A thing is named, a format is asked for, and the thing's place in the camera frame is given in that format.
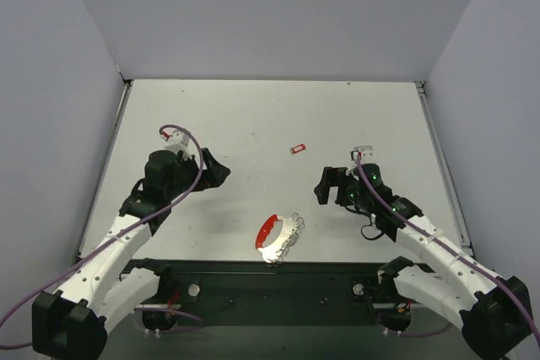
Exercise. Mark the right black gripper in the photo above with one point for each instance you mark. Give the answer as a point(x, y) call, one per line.
point(337, 187)

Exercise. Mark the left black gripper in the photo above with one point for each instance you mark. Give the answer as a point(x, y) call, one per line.
point(204, 170)

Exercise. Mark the red key tag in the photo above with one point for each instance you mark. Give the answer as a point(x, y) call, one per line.
point(298, 148)

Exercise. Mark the red handled keyring holder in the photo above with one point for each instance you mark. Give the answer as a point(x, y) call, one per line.
point(290, 229)

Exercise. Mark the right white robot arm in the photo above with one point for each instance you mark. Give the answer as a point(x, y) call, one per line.
point(493, 314)

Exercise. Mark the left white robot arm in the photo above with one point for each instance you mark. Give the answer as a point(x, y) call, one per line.
point(74, 321)

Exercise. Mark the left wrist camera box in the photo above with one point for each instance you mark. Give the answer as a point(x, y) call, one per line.
point(178, 142)

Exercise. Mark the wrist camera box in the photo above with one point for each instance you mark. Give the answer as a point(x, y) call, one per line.
point(366, 154)
point(178, 142)

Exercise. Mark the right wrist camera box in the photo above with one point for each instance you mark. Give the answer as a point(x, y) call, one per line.
point(366, 154)

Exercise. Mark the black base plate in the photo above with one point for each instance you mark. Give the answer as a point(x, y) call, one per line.
point(254, 293)

